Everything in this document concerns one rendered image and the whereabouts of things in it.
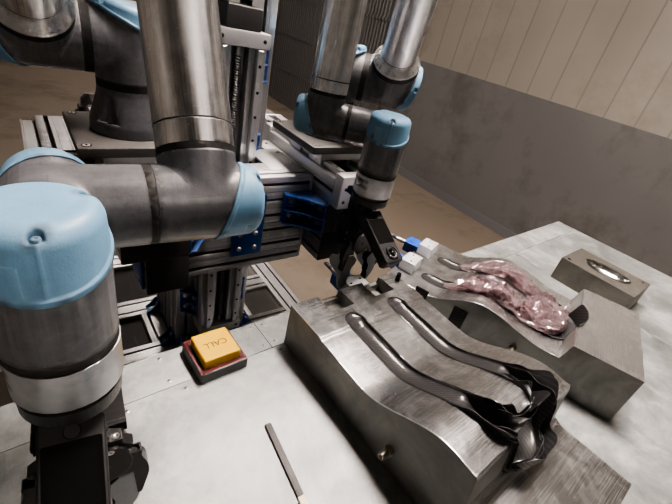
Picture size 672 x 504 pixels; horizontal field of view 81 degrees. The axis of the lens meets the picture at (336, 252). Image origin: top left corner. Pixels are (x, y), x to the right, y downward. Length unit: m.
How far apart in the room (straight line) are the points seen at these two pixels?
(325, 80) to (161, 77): 0.43
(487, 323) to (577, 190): 2.60
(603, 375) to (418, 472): 0.43
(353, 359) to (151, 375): 0.31
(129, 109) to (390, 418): 0.71
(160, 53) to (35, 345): 0.26
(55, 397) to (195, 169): 0.21
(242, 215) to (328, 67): 0.46
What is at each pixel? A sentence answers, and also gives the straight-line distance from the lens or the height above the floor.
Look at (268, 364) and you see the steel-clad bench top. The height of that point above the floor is 0.80.
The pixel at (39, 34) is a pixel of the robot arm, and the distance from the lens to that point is 0.82.
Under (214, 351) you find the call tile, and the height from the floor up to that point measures 0.84.
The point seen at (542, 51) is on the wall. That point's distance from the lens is 3.62.
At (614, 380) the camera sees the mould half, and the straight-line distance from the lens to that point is 0.89.
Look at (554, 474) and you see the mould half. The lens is 0.69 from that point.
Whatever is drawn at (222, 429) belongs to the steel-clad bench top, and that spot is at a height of 0.80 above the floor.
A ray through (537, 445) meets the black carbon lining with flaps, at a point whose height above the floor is 0.88.
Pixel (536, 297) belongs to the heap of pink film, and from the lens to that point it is 0.97.
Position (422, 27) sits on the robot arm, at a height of 1.34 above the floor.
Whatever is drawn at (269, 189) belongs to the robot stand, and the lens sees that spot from 1.03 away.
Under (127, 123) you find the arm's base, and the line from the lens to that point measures 0.88.
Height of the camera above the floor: 1.33
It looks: 31 degrees down
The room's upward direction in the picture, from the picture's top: 14 degrees clockwise
